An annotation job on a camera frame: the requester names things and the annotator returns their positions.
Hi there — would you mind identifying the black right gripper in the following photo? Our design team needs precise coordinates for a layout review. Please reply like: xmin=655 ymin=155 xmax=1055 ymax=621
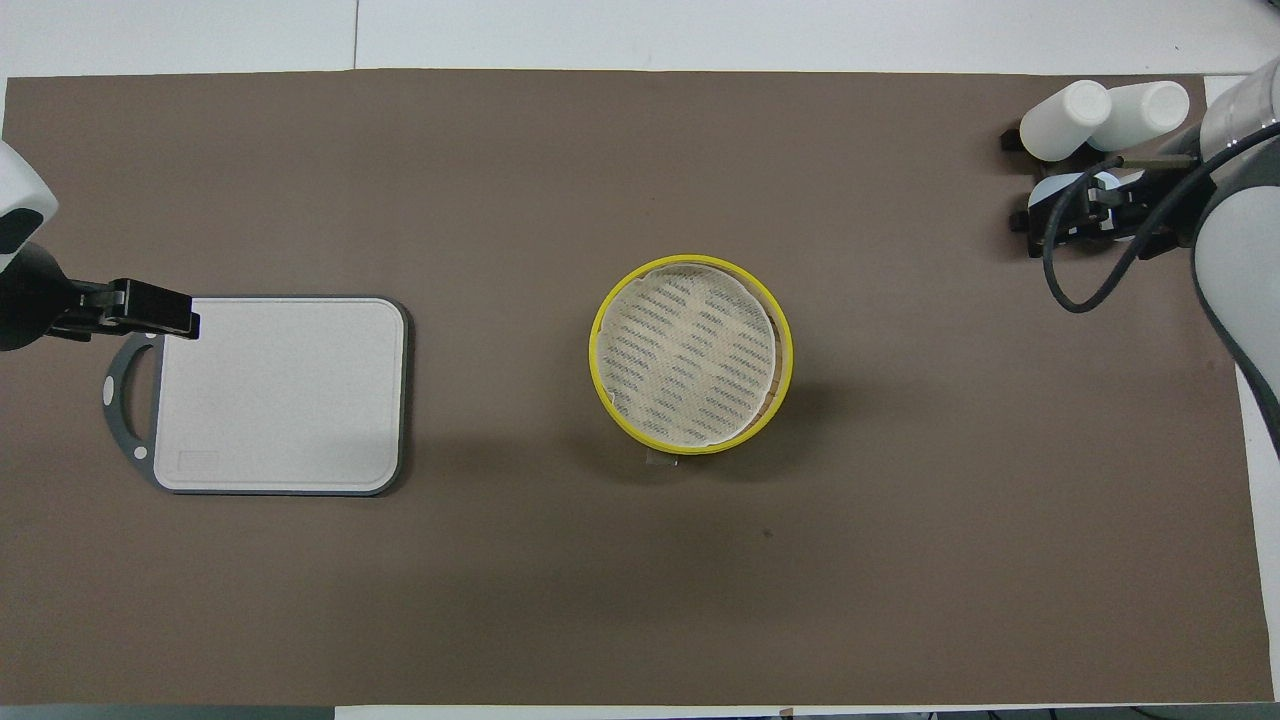
xmin=1025 ymin=165 xmax=1217 ymax=262

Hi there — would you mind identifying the grey cutting board black rim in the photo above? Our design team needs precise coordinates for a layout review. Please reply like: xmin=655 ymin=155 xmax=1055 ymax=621
xmin=102 ymin=295 xmax=411 ymax=498

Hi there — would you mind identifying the light blue plastic cup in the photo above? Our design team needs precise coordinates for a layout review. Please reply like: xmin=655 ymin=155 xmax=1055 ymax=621
xmin=1030 ymin=171 xmax=1123 ymax=239

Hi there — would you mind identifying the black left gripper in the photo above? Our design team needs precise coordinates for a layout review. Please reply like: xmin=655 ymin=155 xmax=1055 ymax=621
xmin=0 ymin=242 xmax=202 ymax=352

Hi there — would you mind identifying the beige perforated steamer liner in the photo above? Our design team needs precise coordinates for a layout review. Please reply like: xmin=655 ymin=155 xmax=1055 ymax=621
xmin=603 ymin=264 xmax=779 ymax=448

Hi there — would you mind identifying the white cup blue rim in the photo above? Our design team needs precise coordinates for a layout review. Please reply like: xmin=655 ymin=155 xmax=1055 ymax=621
xmin=1088 ymin=80 xmax=1191 ymax=153

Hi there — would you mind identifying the yellow bamboo steamer tier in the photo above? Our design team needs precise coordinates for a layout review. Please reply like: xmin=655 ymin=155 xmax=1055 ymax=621
xmin=589 ymin=254 xmax=795 ymax=456

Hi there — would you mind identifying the brown table mat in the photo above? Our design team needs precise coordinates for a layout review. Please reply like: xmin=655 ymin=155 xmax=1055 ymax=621
xmin=0 ymin=68 xmax=1276 ymax=706

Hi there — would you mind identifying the black cup rack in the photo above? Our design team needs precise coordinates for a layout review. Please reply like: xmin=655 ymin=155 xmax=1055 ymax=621
xmin=1000 ymin=120 xmax=1113 ymax=237

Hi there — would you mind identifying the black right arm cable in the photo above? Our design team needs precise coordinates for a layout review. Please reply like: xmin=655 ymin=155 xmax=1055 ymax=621
xmin=1042 ymin=120 xmax=1280 ymax=315

